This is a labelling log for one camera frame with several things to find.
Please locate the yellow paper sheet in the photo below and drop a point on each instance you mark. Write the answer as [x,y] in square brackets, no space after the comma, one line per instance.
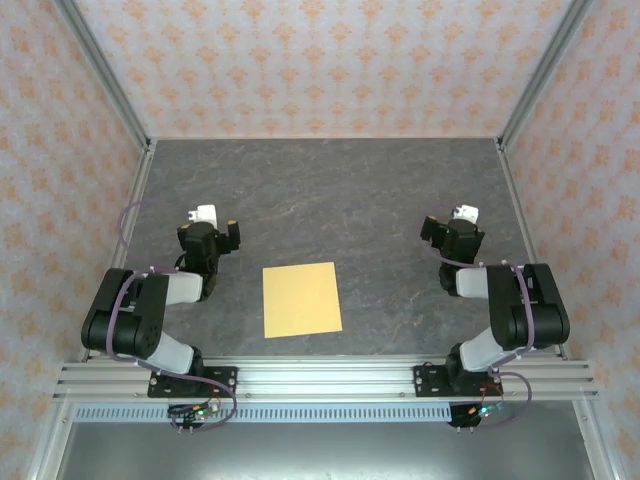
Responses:
[302,300]

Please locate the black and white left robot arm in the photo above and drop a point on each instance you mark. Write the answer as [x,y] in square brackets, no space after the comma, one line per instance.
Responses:
[130,325]

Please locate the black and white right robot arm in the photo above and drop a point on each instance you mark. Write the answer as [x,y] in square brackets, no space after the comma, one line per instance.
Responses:
[525,310]

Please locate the grey metal sheet panel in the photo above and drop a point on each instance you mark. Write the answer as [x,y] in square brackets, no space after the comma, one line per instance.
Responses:
[325,452]

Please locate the small circuit board with LED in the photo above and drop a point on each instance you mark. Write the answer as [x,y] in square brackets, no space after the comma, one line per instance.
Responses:
[485,411]
[197,411]

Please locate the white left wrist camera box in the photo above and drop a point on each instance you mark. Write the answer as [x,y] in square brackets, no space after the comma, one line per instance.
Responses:
[206,215]

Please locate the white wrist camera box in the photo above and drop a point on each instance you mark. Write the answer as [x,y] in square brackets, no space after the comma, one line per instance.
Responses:
[206,215]
[466,212]

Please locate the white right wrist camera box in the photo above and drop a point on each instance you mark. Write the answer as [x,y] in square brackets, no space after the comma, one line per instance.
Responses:
[466,212]

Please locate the aluminium table side rail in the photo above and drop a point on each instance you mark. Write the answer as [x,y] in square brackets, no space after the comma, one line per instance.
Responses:
[125,240]
[530,240]

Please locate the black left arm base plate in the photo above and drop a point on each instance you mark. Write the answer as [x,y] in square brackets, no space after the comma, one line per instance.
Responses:
[225,380]

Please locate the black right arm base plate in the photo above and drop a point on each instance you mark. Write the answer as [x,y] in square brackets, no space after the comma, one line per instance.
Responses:
[425,385]

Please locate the aluminium mounting rail beam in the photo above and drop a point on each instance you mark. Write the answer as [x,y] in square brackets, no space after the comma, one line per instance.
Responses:
[325,380]

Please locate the aluminium frame post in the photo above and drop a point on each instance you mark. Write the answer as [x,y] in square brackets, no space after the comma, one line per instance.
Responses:
[100,70]
[545,75]

